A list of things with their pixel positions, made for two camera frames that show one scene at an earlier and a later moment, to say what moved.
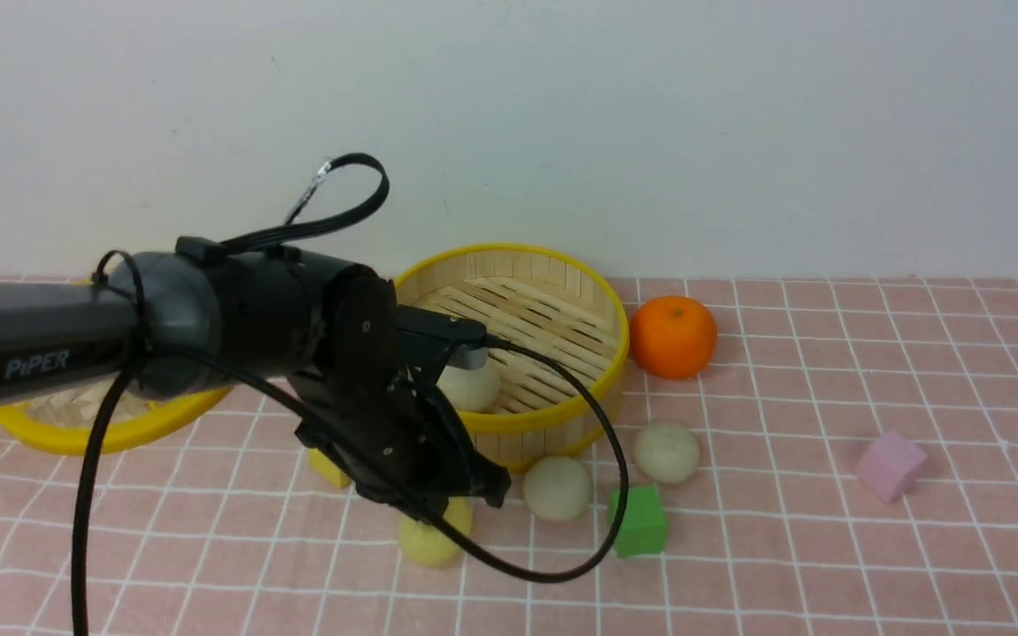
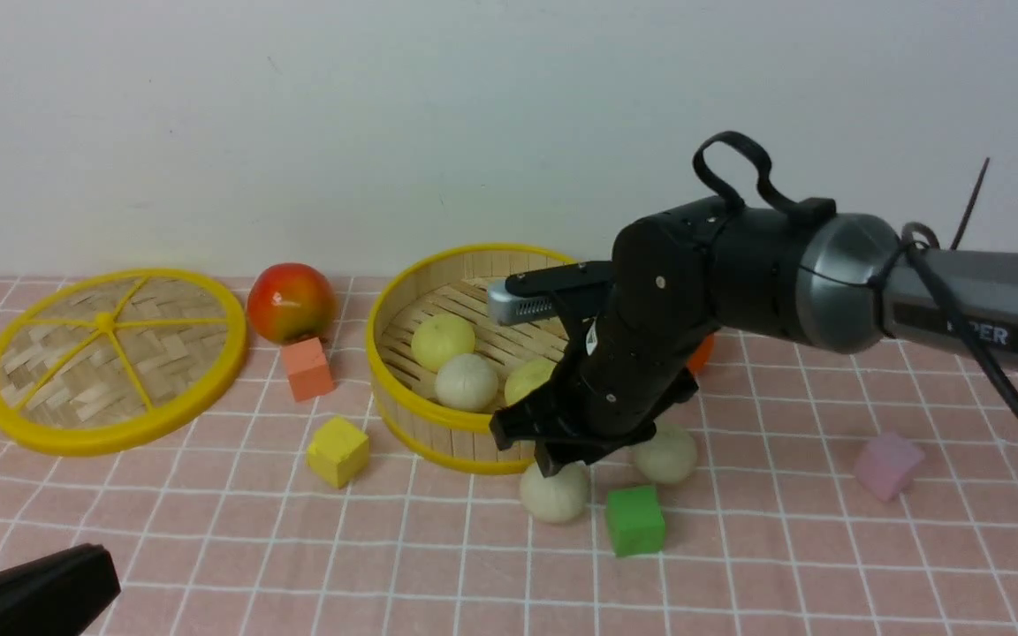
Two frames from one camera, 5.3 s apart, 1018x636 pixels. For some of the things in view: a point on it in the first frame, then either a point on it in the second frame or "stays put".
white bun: [475, 390] stays put
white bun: [666, 453] stays put
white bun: [557, 488] stays put
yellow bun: [427, 544] -> [525, 376]
